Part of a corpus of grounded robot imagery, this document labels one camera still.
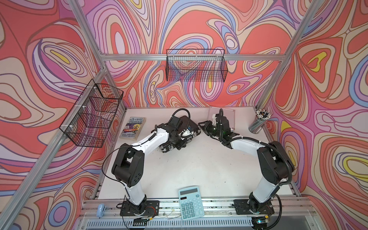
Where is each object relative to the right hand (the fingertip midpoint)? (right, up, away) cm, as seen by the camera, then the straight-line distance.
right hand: (198, 127), depth 90 cm
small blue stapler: (-51, -41, -20) cm, 68 cm away
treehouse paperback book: (-48, -1, +14) cm, 50 cm away
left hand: (-8, -10, -2) cm, 14 cm away
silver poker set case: (+26, +10, +21) cm, 35 cm away
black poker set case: (-6, -1, -10) cm, 12 cm away
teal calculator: (-6, -39, -17) cm, 43 cm away
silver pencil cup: (+41, +7, 0) cm, 42 cm away
